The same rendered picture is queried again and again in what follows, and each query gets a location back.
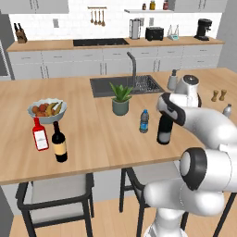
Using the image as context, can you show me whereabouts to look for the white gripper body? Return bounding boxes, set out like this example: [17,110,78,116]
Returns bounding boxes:
[156,92,170,116]

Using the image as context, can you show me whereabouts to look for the grey soap dispenser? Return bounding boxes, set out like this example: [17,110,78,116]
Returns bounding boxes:
[167,69,181,92]

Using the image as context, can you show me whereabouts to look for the blue plastic water bottle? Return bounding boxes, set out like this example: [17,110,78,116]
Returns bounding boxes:
[139,108,151,134]

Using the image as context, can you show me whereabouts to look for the dark glass bottle grey label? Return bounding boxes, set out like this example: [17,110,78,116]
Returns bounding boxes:
[156,114,175,145]

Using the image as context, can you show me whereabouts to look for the green plant in grey pot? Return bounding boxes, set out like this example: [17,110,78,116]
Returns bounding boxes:
[109,81,134,117]

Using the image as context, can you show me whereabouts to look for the grey tap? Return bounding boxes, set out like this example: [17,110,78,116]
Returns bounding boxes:
[126,51,138,89]

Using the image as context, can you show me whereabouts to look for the wooden shaker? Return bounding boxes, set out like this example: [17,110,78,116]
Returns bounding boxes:
[218,89,228,102]
[210,90,219,103]

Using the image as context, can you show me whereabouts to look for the dark grey sink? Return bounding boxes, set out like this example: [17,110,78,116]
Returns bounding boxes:
[89,74,166,99]

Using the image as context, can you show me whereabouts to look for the black toaster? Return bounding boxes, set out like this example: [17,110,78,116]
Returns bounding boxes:
[144,26,165,43]

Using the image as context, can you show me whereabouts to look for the black stool grey seat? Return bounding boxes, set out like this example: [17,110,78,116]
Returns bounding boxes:
[15,172,95,237]
[118,160,237,237]

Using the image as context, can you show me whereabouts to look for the black coffee machine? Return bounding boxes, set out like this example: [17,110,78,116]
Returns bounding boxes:
[193,18,214,42]

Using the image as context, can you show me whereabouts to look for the black hob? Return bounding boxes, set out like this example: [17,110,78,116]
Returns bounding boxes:
[72,37,131,48]

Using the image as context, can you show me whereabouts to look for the grey lower cupboard run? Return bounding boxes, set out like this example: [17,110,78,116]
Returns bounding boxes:
[6,44,224,81]

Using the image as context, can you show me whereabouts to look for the yellow banana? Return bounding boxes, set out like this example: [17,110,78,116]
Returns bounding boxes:
[44,102,59,117]
[53,101,64,117]

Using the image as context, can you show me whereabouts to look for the grey upper cupboards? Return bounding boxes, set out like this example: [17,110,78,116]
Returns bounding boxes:
[168,0,230,14]
[0,0,70,15]

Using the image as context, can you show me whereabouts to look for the dark wine bottle tan label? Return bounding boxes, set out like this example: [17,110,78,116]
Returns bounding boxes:
[51,120,69,164]

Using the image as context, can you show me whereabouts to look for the grey fruit bowl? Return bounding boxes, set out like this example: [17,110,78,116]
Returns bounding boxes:
[27,98,69,125]

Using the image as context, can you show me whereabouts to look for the red bottle white label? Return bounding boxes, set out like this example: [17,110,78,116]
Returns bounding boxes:
[31,117,50,152]

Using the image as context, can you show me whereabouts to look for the wooden knife block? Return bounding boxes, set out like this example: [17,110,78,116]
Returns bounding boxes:
[13,22,29,44]

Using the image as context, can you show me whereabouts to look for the grey tall appliance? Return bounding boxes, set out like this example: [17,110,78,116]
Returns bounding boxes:
[0,13,16,82]

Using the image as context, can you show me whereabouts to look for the teal wire stand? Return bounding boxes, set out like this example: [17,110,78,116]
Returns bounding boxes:
[166,24,181,42]

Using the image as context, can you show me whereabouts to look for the white wall shelf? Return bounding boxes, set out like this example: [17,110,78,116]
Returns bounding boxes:
[123,8,175,14]

